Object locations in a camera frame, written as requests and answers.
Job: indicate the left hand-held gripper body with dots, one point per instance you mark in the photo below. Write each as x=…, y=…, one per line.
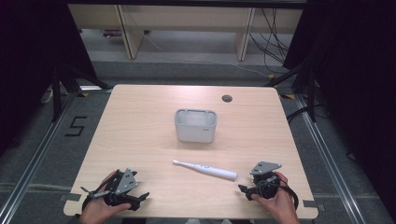
x=125, y=183

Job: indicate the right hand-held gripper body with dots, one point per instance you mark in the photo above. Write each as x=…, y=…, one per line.
x=266, y=180

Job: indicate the person's right hand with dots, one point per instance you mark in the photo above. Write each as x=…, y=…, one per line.
x=278, y=207

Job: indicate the person's left hand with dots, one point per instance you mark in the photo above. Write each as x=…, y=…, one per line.
x=99, y=208

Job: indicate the white electric toothbrush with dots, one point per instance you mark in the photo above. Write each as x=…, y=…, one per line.
x=205, y=169

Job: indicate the white plastic holder box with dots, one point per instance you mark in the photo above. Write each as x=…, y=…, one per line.
x=195, y=126

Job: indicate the black metal stand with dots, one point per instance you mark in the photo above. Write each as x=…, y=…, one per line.
x=56, y=93
x=306, y=84

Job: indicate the black curtain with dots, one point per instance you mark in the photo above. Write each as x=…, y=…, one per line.
x=351, y=77
x=28, y=62

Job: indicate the light wooden bench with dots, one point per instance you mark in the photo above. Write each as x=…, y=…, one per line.
x=186, y=18

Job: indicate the aluminium floor rail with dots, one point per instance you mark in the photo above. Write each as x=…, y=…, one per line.
x=330, y=168
x=34, y=155

